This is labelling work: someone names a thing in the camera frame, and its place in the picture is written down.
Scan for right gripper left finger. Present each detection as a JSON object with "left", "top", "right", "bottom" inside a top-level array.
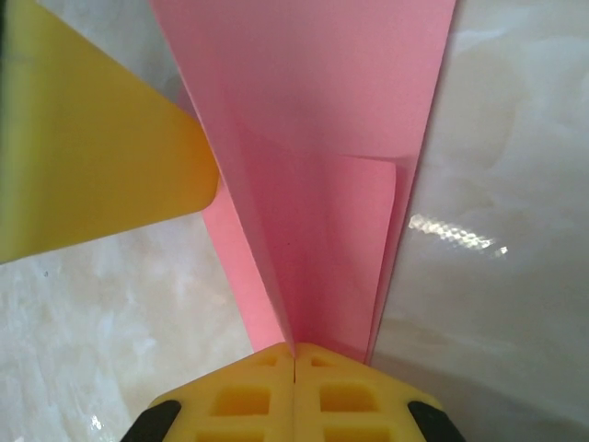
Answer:
[{"left": 133, "top": 343, "right": 295, "bottom": 442}]

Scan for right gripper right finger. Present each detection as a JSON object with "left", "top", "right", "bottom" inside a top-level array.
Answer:
[{"left": 292, "top": 343, "right": 446, "bottom": 442}]

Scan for pink paper sheet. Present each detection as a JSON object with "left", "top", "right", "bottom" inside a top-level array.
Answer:
[{"left": 149, "top": 0, "right": 459, "bottom": 365}]

